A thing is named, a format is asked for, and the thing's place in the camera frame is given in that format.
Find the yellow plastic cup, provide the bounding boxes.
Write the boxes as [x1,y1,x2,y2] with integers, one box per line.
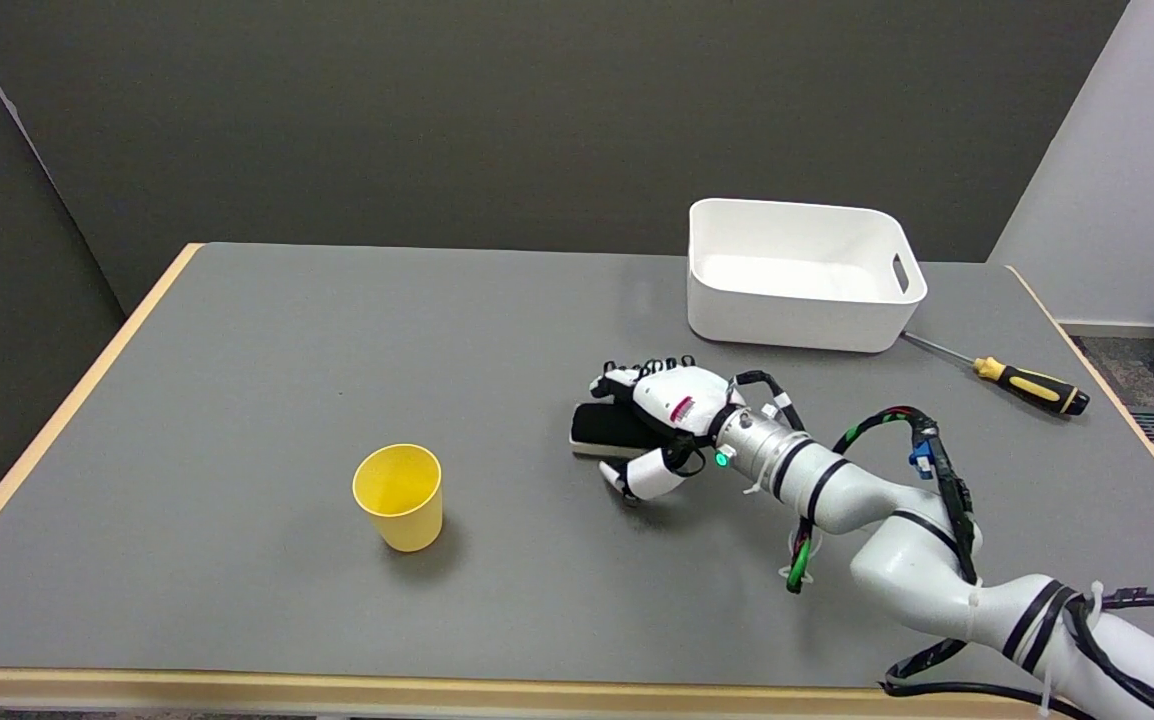
[352,443,444,553]

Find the white plastic storage bin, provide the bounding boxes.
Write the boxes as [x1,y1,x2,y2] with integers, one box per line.
[687,197,928,354]

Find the black green robot cable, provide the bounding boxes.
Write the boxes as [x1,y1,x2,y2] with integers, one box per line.
[732,370,1154,720]

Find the black blackboard eraser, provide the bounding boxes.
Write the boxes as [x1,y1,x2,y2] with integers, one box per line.
[569,401,673,459]

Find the yellow black handled screwdriver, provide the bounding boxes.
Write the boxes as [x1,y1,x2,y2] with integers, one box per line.
[902,332,1091,418]

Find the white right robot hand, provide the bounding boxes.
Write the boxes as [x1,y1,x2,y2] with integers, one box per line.
[589,355,748,508]

